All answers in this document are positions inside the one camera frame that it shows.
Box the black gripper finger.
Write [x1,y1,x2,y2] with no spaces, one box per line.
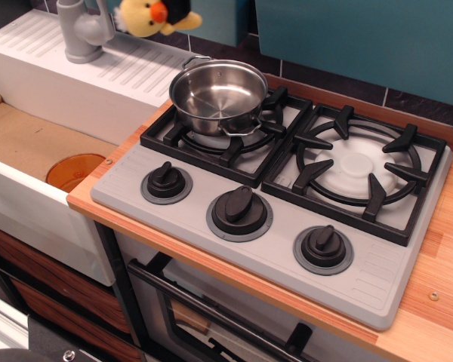
[162,0,192,23]

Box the yellow stuffed duck toy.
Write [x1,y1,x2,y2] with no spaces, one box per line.
[114,0,202,38]

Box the stainless steel pan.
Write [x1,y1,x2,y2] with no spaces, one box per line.
[169,56,268,137]

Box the teal cabinet left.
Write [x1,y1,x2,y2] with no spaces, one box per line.
[184,0,250,46]

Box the teal cabinet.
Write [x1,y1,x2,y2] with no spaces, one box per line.
[255,1,453,105]
[184,0,250,46]

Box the grey toy faucet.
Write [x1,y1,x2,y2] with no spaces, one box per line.
[57,1,116,64]

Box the black left burner grate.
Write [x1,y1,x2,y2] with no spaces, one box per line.
[140,87,313,188]

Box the black burner grate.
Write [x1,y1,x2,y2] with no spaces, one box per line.
[140,87,313,188]
[261,104,448,246]

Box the white toy sink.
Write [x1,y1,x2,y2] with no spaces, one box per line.
[0,10,189,286]

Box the black left stove knob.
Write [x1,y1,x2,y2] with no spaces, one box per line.
[140,161,193,205]

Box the black stove knob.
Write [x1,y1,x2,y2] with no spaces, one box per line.
[293,225,354,276]
[206,186,273,243]
[140,161,193,205]

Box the orange plastic bowl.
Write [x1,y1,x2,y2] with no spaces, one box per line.
[45,153,105,192]

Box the black middle stove knob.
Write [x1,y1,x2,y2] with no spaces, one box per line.
[206,186,273,243]

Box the white right burner cap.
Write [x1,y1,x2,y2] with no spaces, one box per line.
[313,134,411,200]

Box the teal cabinet right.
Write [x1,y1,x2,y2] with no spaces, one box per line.
[255,1,453,105]

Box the black right stove knob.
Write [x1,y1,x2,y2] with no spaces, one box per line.
[293,225,354,276]

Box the grey toy stove top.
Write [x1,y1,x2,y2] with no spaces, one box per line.
[89,90,453,332]

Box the black right burner grate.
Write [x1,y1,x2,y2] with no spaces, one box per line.
[261,104,448,246]

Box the white oven door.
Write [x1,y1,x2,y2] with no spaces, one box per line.
[127,253,374,361]

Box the wooden drawer front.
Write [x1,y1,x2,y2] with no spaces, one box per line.
[0,230,143,361]

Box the black oven door handle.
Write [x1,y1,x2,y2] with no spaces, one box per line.
[127,253,312,361]

